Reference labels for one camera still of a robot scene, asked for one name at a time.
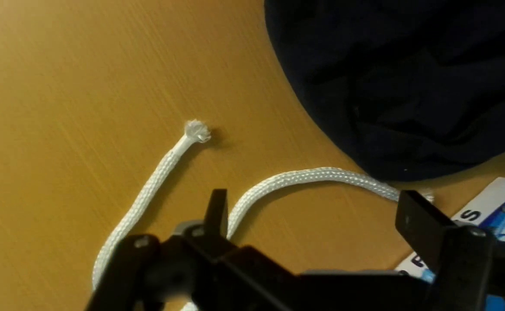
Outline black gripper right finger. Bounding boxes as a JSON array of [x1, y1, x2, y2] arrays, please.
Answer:
[[394, 189, 505, 311]]

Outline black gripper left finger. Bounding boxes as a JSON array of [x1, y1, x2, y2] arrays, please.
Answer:
[[84, 189, 288, 311]]

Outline short white braided rope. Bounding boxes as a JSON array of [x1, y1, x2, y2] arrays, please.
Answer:
[[88, 118, 435, 311]]

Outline blue cardboard snack box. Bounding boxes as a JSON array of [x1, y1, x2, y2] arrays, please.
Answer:
[[394, 175, 505, 311]]

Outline black cloth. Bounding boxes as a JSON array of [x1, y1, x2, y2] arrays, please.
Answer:
[[261, 0, 505, 184]]

